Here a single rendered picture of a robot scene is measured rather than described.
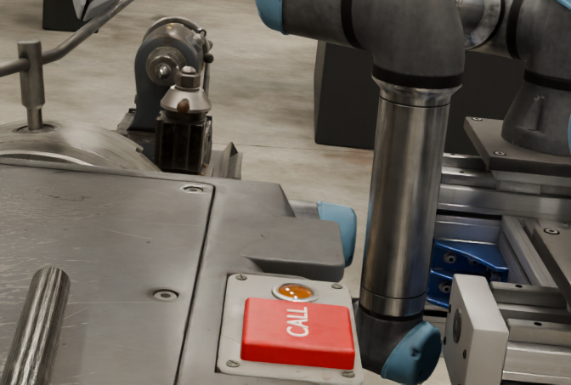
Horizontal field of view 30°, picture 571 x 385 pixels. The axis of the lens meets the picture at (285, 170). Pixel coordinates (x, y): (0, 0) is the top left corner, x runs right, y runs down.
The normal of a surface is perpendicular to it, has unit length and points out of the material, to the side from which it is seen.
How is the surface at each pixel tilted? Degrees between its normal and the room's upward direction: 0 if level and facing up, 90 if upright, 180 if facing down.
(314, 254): 0
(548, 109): 72
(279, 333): 0
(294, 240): 0
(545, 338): 90
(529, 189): 90
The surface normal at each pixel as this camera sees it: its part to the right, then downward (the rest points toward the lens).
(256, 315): 0.10, -0.95
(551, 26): -0.59, 0.16
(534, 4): -0.47, -0.30
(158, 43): 0.00, 0.29
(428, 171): 0.51, 0.31
